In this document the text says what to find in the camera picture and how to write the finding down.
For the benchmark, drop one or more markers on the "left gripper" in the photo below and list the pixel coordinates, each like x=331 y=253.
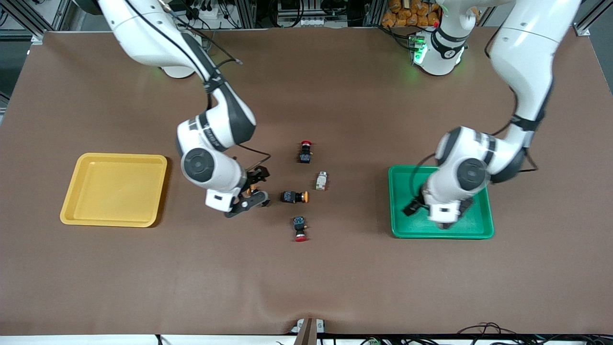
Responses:
x=420 y=199

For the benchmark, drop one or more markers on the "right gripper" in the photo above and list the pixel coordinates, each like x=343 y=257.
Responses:
x=252 y=180

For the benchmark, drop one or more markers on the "yellow push button switch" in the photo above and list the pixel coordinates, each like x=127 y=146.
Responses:
x=289 y=197
x=250 y=192

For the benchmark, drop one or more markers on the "green white push button switch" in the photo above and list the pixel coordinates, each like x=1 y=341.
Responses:
x=321 y=181

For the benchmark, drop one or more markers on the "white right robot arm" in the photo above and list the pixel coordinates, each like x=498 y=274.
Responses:
x=143 y=43

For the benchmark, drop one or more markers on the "green plastic tray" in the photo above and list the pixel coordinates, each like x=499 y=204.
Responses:
x=481 y=225

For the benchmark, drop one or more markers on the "brown table mat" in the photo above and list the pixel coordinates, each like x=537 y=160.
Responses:
x=306 y=287

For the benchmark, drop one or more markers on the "yellow plastic tray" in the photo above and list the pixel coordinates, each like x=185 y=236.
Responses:
x=115 y=191

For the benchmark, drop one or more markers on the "green plug connector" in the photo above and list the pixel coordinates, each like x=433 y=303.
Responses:
x=372 y=341

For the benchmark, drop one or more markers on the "white power strip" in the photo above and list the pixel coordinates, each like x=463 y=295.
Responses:
x=206 y=12

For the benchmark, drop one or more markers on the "orange bag pile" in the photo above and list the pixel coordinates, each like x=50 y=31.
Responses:
x=407 y=14

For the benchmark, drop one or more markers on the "red mushroom push button switch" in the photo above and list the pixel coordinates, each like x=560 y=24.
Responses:
x=300 y=224
x=306 y=154

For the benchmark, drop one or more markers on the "aluminium frame profile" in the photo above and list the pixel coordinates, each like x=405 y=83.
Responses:
x=37 y=36
x=582 y=29

